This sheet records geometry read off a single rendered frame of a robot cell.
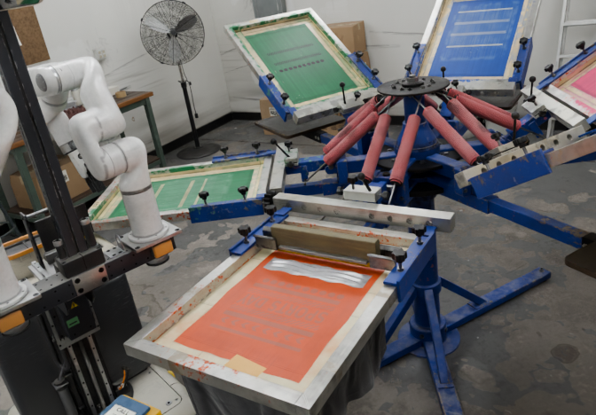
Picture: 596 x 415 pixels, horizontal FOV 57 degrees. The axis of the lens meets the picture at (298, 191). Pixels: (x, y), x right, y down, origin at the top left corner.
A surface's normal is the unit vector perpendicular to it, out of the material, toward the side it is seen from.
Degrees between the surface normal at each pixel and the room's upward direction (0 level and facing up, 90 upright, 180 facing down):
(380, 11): 90
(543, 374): 0
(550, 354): 0
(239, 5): 90
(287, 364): 0
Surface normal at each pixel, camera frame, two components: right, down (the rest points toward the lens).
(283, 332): -0.15, -0.91
